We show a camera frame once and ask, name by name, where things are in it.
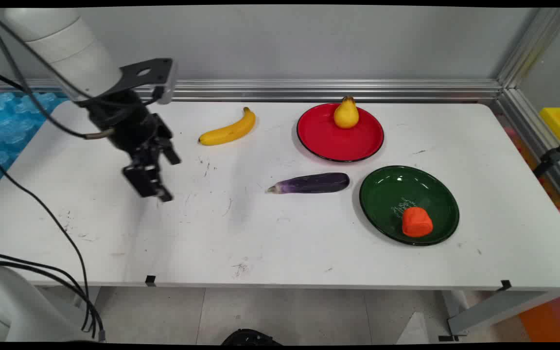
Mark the black tripod stand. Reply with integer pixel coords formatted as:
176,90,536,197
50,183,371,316
533,130,560,178

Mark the red plate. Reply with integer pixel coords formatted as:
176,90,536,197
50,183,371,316
296,102,385,163

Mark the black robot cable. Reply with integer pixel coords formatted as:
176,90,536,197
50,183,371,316
0,10,115,341

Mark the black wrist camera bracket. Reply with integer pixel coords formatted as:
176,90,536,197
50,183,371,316
73,58,178,105

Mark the yellow banana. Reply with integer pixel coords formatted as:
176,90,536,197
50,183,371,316
198,107,257,146

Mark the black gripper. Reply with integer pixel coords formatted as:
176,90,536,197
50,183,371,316
87,91,182,203

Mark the yellow pear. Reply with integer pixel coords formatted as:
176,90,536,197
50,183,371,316
333,96,360,130

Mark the blue bubble wrap sheet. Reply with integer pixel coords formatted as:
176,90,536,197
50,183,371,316
0,90,69,197

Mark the orange carrot piece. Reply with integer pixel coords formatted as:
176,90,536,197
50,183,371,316
402,207,434,238

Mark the green plate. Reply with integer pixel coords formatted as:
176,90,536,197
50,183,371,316
359,165,460,246

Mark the black object on floor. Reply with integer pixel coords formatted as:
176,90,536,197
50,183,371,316
221,329,283,347

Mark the grey table leg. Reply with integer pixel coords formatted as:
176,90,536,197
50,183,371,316
438,290,560,342

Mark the purple eggplant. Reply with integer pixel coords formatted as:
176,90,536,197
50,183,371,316
266,172,350,195

